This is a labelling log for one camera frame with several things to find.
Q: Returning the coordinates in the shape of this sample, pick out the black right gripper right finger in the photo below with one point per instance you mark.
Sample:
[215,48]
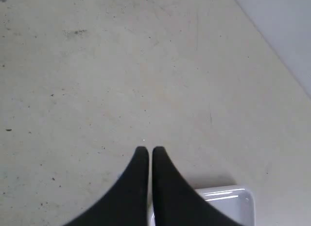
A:
[175,202]

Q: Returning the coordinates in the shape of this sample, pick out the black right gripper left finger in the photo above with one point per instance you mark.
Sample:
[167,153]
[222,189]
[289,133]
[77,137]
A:
[125,204]

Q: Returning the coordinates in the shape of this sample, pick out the white rectangular tray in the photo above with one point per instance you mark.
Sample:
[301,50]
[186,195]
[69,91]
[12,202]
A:
[233,201]

